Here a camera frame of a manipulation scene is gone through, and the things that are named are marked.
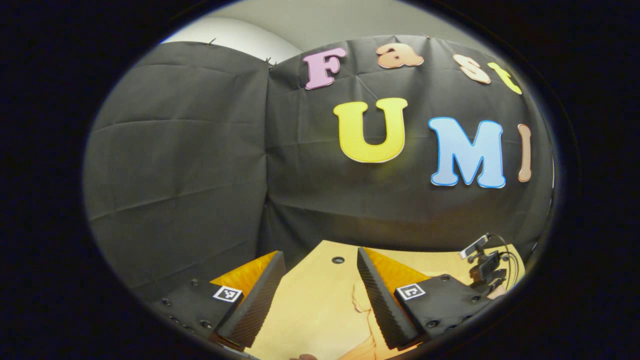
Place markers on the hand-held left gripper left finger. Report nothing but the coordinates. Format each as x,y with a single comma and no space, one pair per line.
255,310

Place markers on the orange T-shirt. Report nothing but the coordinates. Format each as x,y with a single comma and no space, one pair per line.
367,347

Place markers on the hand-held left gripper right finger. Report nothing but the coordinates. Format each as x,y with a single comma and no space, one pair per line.
382,305

